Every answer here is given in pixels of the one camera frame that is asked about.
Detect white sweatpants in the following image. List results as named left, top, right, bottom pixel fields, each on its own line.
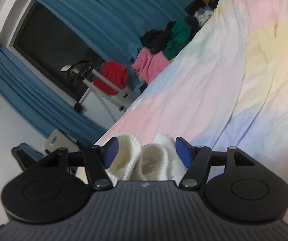
left=106, top=133, right=187, bottom=185

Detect red garment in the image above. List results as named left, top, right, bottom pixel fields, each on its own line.
left=93, top=61, right=128, bottom=96

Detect white garment steamer stand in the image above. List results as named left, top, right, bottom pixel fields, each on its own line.
left=61, top=60, right=138, bottom=112

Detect right blue curtain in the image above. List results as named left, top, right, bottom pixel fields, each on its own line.
left=36, top=0, right=194, bottom=65

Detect white and black chair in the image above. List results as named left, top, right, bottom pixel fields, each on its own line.
left=44, top=129, right=79, bottom=153

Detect green garment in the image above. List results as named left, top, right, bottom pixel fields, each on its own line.
left=162, top=17, right=200, bottom=60

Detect pink garment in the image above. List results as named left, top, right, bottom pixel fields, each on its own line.
left=132, top=47, right=171, bottom=84

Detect black garment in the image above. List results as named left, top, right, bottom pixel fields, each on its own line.
left=141, top=21, right=175, bottom=54

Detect dark window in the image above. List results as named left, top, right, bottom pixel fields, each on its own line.
left=3, top=0, right=103, bottom=106

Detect left blue curtain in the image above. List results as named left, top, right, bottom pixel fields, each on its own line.
left=0, top=46, right=107, bottom=145

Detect blue curtain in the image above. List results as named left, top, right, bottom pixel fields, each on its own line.
left=36, top=0, right=194, bottom=65
left=0, top=46, right=107, bottom=145

